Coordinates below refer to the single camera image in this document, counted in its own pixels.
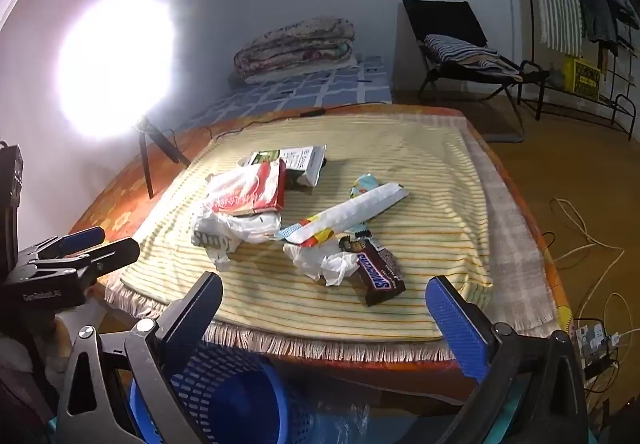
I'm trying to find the yellow striped blanket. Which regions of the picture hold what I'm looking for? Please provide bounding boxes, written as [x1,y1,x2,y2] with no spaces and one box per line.
[102,114,562,365]

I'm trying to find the blue checked mattress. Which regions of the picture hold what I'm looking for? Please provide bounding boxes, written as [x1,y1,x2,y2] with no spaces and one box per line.
[190,55,393,130]

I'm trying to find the dark hanging garment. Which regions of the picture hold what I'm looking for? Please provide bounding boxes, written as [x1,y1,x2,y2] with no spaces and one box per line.
[577,0,619,46]

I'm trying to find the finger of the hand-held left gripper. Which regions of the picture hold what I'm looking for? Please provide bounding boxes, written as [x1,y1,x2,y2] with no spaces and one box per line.
[74,237,141,288]
[35,225,107,261]

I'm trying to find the folded floral quilt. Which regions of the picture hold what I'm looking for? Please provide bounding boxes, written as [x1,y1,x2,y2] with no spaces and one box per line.
[234,17,357,79]

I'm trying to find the green and white carton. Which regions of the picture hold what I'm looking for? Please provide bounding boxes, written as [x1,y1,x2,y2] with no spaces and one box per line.
[237,144,328,188]

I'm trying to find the yellow plastic crate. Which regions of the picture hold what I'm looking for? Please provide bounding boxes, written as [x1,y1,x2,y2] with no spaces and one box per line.
[563,55,601,100]

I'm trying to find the beige folded cloth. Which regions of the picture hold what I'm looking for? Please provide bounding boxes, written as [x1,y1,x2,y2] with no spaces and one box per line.
[465,49,524,76]

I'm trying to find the red and white packet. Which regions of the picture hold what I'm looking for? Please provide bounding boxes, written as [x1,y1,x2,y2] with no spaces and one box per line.
[206,159,288,216]

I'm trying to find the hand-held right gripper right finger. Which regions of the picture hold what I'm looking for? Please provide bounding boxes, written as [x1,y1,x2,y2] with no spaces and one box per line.
[425,275,591,444]

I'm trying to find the blue citrus print pouch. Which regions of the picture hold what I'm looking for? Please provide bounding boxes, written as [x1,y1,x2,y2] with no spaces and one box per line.
[345,174,389,241]

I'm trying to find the white floor cable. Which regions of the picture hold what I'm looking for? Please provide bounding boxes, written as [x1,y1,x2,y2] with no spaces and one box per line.
[550,197,629,316]

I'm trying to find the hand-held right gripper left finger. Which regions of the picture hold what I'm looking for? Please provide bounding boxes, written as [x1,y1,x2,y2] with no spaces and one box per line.
[55,271,224,444]

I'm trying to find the striped folded cloth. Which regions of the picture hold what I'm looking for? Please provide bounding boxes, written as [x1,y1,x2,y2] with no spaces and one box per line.
[424,34,501,64]

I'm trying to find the white plastic bag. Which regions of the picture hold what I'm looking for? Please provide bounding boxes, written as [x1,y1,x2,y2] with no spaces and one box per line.
[190,201,284,271]

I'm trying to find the long white wrapper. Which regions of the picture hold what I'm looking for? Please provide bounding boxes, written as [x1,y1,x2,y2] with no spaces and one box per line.
[277,181,410,245]

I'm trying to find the blue plastic basket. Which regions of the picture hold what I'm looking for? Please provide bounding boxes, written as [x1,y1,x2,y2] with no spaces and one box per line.
[127,339,314,444]

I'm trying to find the white tissue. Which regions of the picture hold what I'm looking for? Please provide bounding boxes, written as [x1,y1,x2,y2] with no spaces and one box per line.
[283,239,362,287]

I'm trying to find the white power strip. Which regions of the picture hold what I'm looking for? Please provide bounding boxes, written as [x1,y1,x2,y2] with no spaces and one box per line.
[572,319,626,375]

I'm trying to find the orange patterned table cover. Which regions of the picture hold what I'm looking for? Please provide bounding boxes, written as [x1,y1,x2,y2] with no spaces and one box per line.
[70,105,574,405]

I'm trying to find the brown chocolate bar wrapper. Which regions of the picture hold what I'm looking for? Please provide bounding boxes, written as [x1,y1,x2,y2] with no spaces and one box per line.
[339,235,407,308]

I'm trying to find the black folding chair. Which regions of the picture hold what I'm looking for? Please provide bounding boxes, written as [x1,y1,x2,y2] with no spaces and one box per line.
[401,0,551,136]

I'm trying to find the black metal clothes rack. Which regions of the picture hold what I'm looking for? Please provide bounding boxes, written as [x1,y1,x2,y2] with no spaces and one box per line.
[514,0,640,141]

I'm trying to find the bright lamp on tripod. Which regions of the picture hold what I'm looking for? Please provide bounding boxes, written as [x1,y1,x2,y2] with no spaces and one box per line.
[57,0,191,199]

